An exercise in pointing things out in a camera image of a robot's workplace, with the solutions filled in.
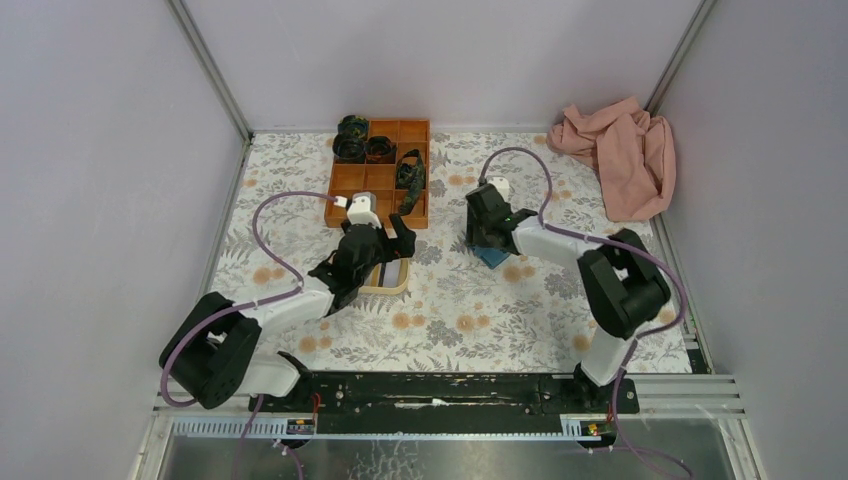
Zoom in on blue leather card holder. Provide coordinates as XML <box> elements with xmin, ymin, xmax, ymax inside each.
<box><xmin>470</xmin><ymin>245</ymin><xmax>512</xmax><ymax>270</ymax></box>

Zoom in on beige oval tray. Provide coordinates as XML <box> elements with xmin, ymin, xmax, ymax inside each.
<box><xmin>359</xmin><ymin>258</ymin><xmax>410</xmax><ymax>296</ymax></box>

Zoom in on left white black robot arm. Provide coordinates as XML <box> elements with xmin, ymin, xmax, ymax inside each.
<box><xmin>159</xmin><ymin>214</ymin><xmax>417</xmax><ymax>411</ymax></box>

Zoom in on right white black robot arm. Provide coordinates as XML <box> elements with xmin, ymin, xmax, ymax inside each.
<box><xmin>465</xmin><ymin>184</ymin><xmax>671</xmax><ymax>412</ymax></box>

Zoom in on cards in beige tray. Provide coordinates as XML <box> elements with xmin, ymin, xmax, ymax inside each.
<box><xmin>374</xmin><ymin>260</ymin><xmax>407</xmax><ymax>288</ymax></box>

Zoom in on orange compartment organizer box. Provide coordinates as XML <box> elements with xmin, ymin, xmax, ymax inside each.
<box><xmin>328</xmin><ymin>118</ymin><xmax>431</xmax><ymax>229</ymax></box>

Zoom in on floral patterned table mat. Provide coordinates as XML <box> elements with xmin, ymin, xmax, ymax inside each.
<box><xmin>192</xmin><ymin>129</ymin><xmax>694</xmax><ymax>374</ymax></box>

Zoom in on dark rolled belt middle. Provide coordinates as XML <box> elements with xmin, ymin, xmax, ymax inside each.
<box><xmin>365</xmin><ymin>136</ymin><xmax>397</xmax><ymax>164</ymax></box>

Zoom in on dark rolled belt top-left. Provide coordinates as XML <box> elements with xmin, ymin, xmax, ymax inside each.
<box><xmin>332</xmin><ymin>133</ymin><xmax>366</xmax><ymax>164</ymax></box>

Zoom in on dark rolled belt outside box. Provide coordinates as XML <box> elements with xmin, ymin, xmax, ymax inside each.
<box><xmin>337</xmin><ymin>114</ymin><xmax>369</xmax><ymax>139</ymax></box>

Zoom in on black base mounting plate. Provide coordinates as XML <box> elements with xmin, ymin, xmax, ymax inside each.
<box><xmin>249</xmin><ymin>361</ymin><xmax>640</xmax><ymax>435</ymax></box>

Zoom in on pink crumpled cloth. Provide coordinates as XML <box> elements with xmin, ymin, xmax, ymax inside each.
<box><xmin>546</xmin><ymin>97</ymin><xmax>677</xmax><ymax>222</ymax></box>

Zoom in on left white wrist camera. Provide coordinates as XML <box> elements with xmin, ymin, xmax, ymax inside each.
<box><xmin>333</xmin><ymin>192</ymin><xmax>382</xmax><ymax>229</ymax></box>

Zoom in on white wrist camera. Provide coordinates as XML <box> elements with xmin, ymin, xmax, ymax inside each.
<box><xmin>333</xmin><ymin>192</ymin><xmax>382</xmax><ymax>229</ymax></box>
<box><xmin>487</xmin><ymin>176</ymin><xmax>511</xmax><ymax>201</ymax></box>

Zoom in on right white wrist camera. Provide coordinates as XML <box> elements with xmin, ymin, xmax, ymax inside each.
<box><xmin>487</xmin><ymin>176</ymin><xmax>511</xmax><ymax>201</ymax></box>

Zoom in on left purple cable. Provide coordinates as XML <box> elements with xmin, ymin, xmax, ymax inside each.
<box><xmin>159</xmin><ymin>191</ymin><xmax>349</xmax><ymax>409</ymax></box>

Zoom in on white slotted cable duct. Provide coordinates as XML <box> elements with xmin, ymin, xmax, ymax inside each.
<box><xmin>170</xmin><ymin>414</ymin><xmax>621</xmax><ymax>443</ymax></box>

